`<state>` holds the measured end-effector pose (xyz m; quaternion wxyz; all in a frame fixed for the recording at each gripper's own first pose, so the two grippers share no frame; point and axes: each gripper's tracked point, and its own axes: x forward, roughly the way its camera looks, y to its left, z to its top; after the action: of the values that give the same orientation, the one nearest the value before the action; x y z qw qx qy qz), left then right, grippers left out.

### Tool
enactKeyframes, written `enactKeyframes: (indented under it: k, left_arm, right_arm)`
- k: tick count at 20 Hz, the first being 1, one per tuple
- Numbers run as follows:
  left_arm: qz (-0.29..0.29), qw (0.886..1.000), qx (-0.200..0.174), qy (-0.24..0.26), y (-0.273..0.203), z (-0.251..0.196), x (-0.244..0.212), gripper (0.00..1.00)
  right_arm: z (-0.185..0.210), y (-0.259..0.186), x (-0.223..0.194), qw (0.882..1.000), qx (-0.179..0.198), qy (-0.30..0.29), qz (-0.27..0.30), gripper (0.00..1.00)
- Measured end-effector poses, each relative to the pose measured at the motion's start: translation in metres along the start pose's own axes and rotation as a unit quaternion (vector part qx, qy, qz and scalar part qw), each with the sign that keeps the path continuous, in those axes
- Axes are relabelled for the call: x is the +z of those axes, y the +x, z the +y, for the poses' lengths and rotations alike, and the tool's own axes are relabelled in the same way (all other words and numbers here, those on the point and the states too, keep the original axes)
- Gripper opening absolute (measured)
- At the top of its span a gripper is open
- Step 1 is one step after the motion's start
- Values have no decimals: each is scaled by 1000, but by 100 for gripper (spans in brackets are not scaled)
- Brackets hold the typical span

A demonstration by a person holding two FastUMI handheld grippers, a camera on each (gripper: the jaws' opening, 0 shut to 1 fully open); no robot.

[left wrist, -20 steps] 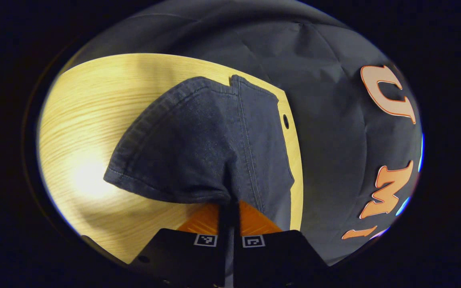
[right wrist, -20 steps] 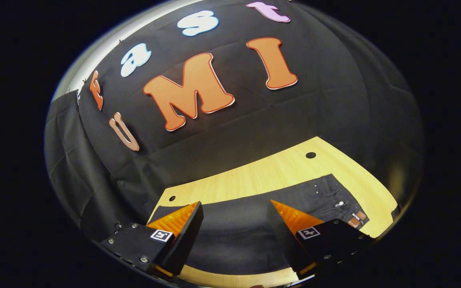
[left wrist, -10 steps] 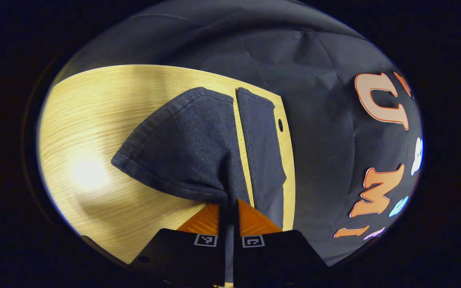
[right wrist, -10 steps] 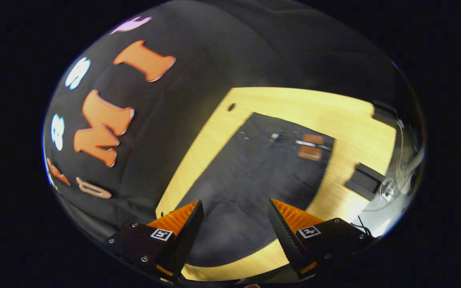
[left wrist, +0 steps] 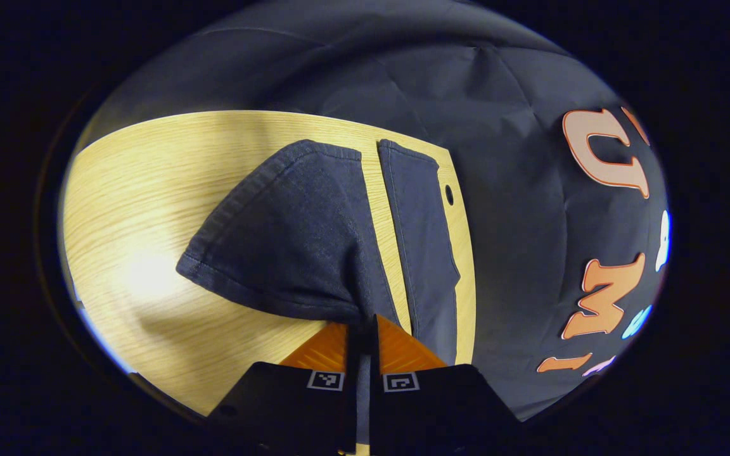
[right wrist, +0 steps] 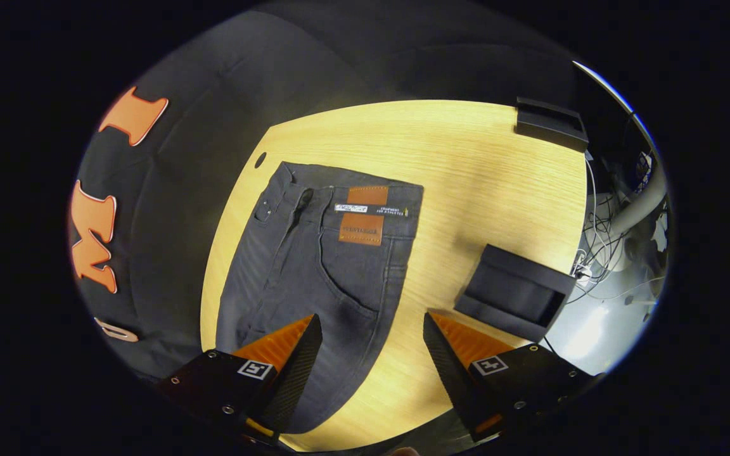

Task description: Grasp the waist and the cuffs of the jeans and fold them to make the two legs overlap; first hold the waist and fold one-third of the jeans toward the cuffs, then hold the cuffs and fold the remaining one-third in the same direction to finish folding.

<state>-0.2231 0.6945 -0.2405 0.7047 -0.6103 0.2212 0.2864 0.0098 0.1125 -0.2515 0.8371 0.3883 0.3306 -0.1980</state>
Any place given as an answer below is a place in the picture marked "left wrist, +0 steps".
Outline black backdrop cloth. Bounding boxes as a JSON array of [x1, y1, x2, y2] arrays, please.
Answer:
[[83, 0, 671, 424]]

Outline dark blue jeans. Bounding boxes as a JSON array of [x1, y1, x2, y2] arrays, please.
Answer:
[[176, 139, 462, 448]]

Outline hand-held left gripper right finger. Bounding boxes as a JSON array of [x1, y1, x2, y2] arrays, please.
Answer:
[[370, 313, 522, 456]]

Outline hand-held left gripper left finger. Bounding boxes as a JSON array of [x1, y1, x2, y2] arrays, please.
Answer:
[[205, 320, 358, 456]]

